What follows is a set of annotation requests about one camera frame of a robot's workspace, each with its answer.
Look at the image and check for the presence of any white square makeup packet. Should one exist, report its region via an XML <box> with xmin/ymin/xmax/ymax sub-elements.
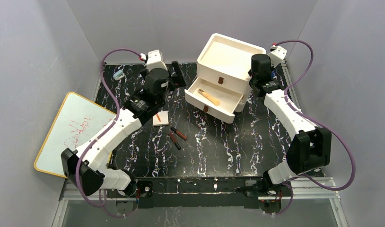
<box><xmin>152</xmin><ymin>111</ymin><xmax>169</xmax><ymax>127</ymax></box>

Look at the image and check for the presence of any white pull-out drawer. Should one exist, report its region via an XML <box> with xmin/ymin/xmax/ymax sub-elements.
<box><xmin>184</xmin><ymin>78</ymin><xmax>246</xmax><ymax>124</ymax></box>

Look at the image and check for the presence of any beige makeup tube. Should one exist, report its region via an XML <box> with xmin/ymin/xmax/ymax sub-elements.
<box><xmin>198</xmin><ymin>89</ymin><xmax>220</xmax><ymax>106</ymax></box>

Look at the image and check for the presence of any white drawer organizer box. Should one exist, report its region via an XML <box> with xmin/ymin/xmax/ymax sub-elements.
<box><xmin>197</xmin><ymin>33</ymin><xmax>266</xmax><ymax>112</ymax></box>

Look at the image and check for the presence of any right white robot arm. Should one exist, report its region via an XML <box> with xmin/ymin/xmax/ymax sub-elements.
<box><xmin>249</xmin><ymin>53</ymin><xmax>332</xmax><ymax>191</ymax></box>

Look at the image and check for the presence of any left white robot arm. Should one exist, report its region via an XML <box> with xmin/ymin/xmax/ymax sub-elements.
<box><xmin>61</xmin><ymin>61</ymin><xmax>186</xmax><ymax>197</ymax></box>

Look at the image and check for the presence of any small white blue clip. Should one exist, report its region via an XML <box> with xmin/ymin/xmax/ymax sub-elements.
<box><xmin>113</xmin><ymin>70</ymin><xmax>124</xmax><ymax>81</ymax></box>

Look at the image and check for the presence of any yellow framed whiteboard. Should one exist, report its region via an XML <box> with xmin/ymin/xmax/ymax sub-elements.
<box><xmin>34</xmin><ymin>92</ymin><xmax>115</xmax><ymax>178</ymax></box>

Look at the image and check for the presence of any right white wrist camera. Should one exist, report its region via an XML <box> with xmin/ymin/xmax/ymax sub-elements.
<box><xmin>267</xmin><ymin>44</ymin><xmax>287</xmax><ymax>67</ymax></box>

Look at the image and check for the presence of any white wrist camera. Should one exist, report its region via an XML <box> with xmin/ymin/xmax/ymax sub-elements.
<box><xmin>267</xmin><ymin>44</ymin><xmax>287</xmax><ymax>67</ymax></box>
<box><xmin>146</xmin><ymin>50</ymin><xmax>167</xmax><ymax>71</ymax></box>

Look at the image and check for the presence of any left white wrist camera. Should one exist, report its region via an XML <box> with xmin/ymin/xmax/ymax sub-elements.
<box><xmin>146</xmin><ymin>50</ymin><xmax>167</xmax><ymax>71</ymax></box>

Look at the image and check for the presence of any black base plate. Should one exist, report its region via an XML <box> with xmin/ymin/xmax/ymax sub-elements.
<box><xmin>108</xmin><ymin>177</ymin><xmax>291</xmax><ymax>212</ymax></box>

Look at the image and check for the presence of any aluminium rail frame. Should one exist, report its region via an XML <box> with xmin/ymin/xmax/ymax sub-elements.
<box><xmin>51</xmin><ymin>58</ymin><xmax>348</xmax><ymax>227</ymax></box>

